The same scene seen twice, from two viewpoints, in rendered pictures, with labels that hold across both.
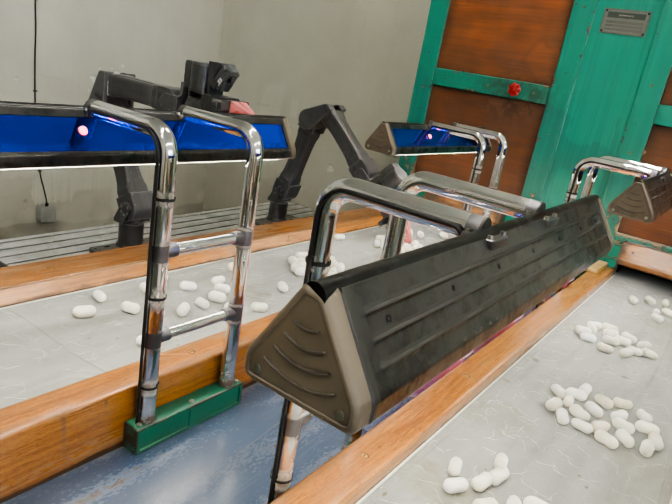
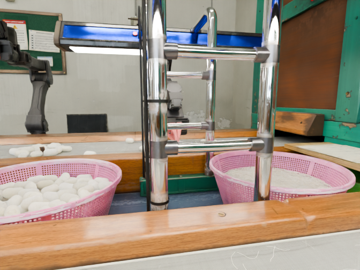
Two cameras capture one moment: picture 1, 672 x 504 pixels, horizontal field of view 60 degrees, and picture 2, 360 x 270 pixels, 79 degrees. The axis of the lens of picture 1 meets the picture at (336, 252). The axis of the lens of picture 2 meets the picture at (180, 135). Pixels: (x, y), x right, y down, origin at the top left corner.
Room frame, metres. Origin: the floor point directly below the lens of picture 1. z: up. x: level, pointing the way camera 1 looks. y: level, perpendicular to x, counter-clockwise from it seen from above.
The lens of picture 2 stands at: (1.19, -0.73, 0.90)
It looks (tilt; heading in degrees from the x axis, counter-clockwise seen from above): 9 degrees down; 46
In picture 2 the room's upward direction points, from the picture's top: straight up
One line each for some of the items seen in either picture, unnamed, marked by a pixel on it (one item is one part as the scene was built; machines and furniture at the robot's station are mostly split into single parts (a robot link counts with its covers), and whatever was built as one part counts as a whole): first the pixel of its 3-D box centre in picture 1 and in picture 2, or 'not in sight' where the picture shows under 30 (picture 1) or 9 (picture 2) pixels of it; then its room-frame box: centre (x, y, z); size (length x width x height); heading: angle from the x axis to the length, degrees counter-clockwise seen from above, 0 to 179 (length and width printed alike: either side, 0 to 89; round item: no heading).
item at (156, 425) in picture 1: (164, 267); not in sight; (0.79, 0.24, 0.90); 0.20 x 0.19 x 0.45; 147
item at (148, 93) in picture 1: (142, 104); (31, 69); (1.44, 0.53, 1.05); 0.30 x 0.09 x 0.12; 59
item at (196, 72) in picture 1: (194, 87); (12, 45); (1.36, 0.38, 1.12); 0.12 x 0.09 x 0.12; 59
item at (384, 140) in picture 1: (439, 137); (171, 40); (1.65, -0.22, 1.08); 0.62 x 0.08 x 0.07; 147
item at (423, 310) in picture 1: (509, 254); not in sight; (0.53, -0.16, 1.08); 0.62 x 0.08 x 0.07; 147
